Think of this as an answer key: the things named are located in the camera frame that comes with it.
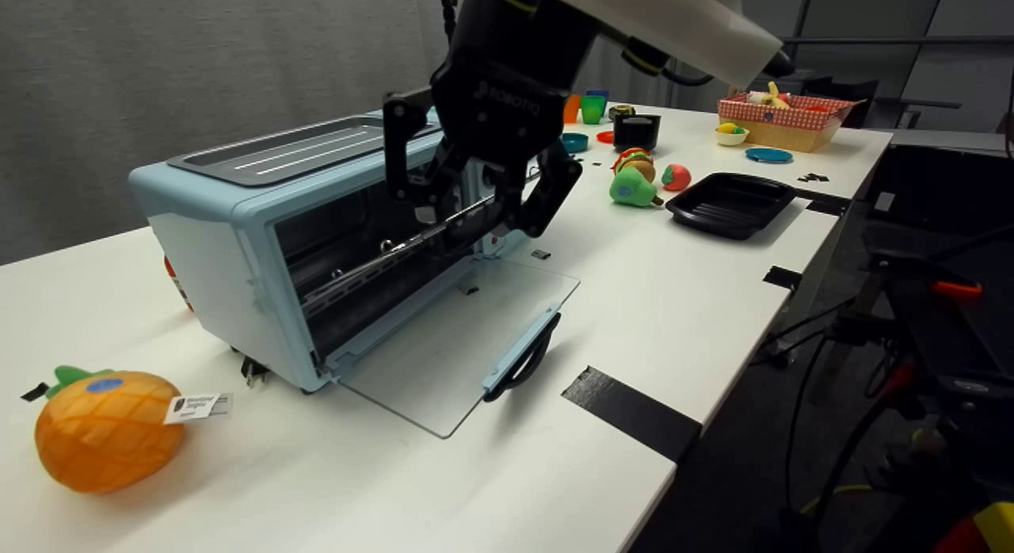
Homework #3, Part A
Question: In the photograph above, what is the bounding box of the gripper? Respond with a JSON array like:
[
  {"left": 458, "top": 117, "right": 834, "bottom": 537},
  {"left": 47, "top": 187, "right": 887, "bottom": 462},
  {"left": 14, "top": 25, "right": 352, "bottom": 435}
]
[{"left": 383, "top": 0, "right": 600, "bottom": 251}]

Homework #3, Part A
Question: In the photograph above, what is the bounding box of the metal oven rack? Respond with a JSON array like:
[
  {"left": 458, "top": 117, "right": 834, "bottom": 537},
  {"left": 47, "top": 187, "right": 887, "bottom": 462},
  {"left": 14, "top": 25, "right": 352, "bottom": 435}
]
[{"left": 299, "top": 195, "right": 508, "bottom": 310}]

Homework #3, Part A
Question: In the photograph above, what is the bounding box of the light blue toaster oven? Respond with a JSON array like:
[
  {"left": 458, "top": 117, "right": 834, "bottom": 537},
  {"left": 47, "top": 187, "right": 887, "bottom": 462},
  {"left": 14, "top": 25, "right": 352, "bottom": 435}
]
[{"left": 128, "top": 109, "right": 581, "bottom": 440}]

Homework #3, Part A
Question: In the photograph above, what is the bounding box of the glass toaster oven door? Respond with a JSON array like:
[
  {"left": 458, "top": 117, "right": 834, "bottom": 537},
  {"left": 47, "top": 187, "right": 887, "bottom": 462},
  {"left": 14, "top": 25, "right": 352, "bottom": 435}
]
[{"left": 323, "top": 256, "right": 581, "bottom": 440}]

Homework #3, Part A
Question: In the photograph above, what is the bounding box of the red toy behind oven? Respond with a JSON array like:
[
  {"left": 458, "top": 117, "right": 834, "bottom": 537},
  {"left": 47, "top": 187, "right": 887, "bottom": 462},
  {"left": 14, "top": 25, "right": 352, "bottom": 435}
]
[{"left": 163, "top": 255, "right": 194, "bottom": 313}]

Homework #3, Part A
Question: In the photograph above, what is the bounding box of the green toy pear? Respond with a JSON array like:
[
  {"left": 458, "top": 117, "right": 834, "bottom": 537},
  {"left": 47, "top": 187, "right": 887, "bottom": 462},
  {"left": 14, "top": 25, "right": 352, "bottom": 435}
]
[{"left": 608, "top": 168, "right": 665, "bottom": 208}]

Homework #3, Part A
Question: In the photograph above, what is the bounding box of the toy burger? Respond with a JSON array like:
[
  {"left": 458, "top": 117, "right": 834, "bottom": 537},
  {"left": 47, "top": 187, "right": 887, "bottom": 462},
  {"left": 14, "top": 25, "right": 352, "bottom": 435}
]
[{"left": 612, "top": 147, "right": 657, "bottom": 183}]

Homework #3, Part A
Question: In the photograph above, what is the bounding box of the black square cup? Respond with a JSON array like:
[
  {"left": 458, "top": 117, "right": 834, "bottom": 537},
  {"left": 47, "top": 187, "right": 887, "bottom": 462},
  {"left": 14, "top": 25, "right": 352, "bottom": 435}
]
[{"left": 612, "top": 113, "right": 661, "bottom": 152}]

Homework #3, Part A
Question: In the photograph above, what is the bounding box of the black baking tray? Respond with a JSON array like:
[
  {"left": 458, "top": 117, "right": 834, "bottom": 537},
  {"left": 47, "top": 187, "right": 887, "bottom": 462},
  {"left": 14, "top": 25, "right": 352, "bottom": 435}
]
[{"left": 665, "top": 172, "right": 797, "bottom": 241}]

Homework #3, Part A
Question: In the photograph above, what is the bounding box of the red checkered basket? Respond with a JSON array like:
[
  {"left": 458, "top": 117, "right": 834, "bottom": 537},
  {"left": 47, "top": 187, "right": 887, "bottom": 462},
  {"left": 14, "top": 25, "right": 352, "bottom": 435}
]
[{"left": 718, "top": 91, "right": 866, "bottom": 154}]

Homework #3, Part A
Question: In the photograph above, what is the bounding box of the orange plush pineapple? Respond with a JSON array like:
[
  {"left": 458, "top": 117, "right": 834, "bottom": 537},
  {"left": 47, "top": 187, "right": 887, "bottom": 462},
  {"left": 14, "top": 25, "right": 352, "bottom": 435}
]
[{"left": 34, "top": 366, "right": 234, "bottom": 494}]

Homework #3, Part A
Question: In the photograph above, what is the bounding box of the black oven door handle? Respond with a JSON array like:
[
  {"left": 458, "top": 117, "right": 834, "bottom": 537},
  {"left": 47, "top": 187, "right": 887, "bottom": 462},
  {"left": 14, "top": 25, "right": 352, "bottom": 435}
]
[{"left": 482, "top": 312, "right": 562, "bottom": 403}]

